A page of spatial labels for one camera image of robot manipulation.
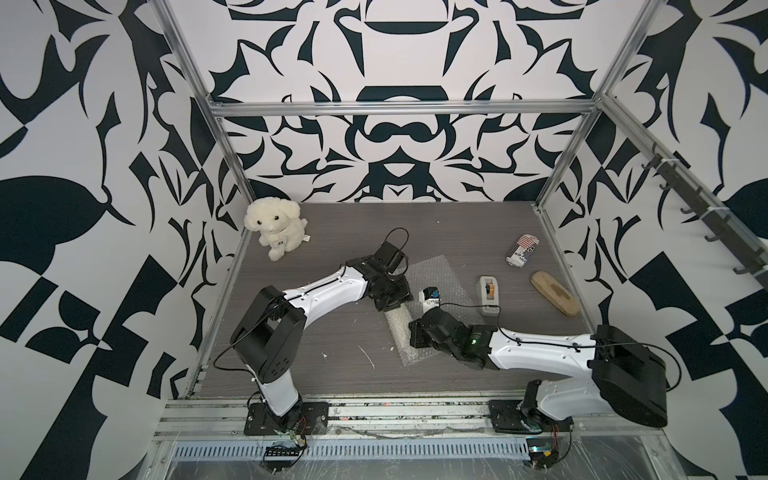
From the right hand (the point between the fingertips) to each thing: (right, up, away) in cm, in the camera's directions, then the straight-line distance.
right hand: (405, 322), depth 83 cm
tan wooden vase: (+47, +6, +11) cm, 49 cm away
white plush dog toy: (-39, +28, +10) cm, 49 cm away
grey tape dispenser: (+26, +6, +9) cm, 28 cm away
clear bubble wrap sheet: (+12, +11, +18) cm, 25 cm away
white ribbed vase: (-1, 0, +2) cm, 2 cm away
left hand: (+2, +7, +4) cm, 8 cm away
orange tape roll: (+27, +8, +9) cm, 29 cm away
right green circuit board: (+31, -27, -12) cm, 43 cm away
